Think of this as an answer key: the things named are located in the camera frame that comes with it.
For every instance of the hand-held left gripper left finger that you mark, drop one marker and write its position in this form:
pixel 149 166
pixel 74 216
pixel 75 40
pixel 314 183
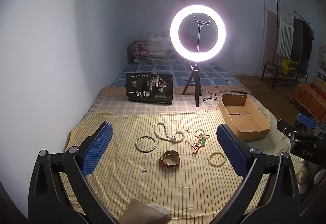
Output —
pixel 98 149

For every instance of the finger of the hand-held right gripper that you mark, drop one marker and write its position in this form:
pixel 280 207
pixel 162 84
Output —
pixel 289 128
pixel 307 120

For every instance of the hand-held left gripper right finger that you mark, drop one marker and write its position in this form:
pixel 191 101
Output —
pixel 230 150

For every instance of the cardboard box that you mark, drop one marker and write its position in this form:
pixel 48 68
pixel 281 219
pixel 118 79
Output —
pixel 250 132

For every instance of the dark metal bangle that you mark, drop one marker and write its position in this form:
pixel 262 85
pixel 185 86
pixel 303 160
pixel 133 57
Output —
pixel 136 144

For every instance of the brown leather watch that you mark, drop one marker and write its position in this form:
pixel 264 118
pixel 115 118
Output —
pixel 170 152

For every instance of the person's right hand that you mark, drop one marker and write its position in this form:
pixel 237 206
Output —
pixel 303 175

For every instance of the orange covered furniture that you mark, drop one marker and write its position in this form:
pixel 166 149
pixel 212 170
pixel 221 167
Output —
pixel 309 99

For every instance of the yellow striped sheet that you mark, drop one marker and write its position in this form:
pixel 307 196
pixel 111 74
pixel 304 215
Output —
pixel 122 183

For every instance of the yellow crate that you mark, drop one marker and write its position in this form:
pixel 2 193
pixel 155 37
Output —
pixel 289 65

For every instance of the black tripod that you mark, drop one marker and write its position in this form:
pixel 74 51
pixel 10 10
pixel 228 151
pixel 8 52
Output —
pixel 196 86

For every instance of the dark hanging clothes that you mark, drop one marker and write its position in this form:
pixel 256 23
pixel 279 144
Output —
pixel 301 43

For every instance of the black printed bag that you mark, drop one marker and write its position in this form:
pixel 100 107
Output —
pixel 149 89

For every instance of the white hanging towel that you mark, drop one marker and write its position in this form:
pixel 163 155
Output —
pixel 285 30

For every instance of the black clothes rack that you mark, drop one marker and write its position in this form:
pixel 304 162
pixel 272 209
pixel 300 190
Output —
pixel 277 10

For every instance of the rolled floral quilt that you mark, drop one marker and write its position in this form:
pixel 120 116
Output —
pixel 150 46

